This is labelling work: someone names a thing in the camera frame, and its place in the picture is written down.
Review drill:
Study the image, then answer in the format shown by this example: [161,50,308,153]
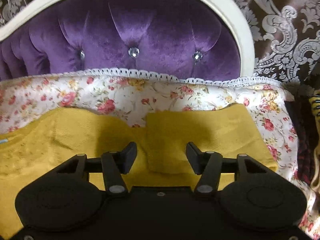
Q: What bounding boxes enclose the purple tufted white-framed headboard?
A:
[1,0,255,81]

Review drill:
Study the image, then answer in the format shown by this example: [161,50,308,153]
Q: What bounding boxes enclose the floral quilted bedspread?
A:
[1,74,319,238]

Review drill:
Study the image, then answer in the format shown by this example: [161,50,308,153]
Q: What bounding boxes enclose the mustard yellow knit sweater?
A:
[1,104,278,238]

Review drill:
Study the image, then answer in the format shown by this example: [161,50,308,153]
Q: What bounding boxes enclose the brown silver damask curtain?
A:
[0,0,320,88]

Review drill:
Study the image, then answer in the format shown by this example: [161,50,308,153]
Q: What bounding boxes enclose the striped crochet blanket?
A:
[285,74,319,193]

